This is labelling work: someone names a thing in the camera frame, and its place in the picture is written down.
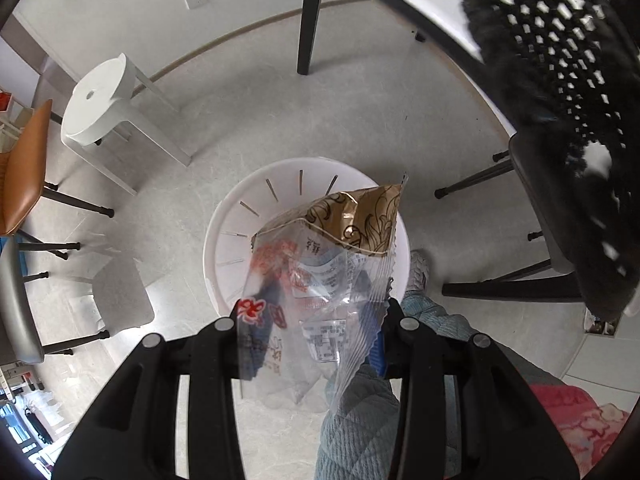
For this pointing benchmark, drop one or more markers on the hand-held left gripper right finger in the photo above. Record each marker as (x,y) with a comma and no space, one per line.
(378,357)

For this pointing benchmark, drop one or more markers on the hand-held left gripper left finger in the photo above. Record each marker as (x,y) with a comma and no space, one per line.
(215,350)

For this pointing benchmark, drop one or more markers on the clear wrapper brown print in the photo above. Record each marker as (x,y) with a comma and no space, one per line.
(350,225)

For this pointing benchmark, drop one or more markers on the white slotted waste bin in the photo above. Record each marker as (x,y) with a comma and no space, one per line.
(250,185)

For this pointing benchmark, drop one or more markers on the person's leg blue quilted pants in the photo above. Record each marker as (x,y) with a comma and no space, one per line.
(360,420)

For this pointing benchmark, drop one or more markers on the grey knitted slipper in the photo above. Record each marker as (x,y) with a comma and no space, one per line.
(420,270)

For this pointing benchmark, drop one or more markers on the pink patterned clothing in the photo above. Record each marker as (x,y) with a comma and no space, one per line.
(575,420)

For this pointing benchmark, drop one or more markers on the grey chair black legs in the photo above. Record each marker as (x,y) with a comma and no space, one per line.
(540,200)
(12,305)

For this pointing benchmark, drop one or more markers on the metal floor outlet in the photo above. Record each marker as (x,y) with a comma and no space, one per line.
(597,327)

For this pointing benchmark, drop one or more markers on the orange leather chair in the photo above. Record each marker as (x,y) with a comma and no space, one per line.
(25,170)

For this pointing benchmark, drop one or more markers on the white plastic stool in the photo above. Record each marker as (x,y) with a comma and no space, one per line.
(100,105)

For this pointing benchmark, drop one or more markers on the cream shelf rack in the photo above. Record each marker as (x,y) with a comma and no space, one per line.
(15,122)

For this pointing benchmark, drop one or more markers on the red item in rack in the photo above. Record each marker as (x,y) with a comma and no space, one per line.
(5,101)

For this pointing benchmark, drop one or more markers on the black knitted cloth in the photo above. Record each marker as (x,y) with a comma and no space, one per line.
(500,35)

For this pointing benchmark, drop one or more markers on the black table leg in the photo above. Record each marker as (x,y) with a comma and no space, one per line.
(311,15)

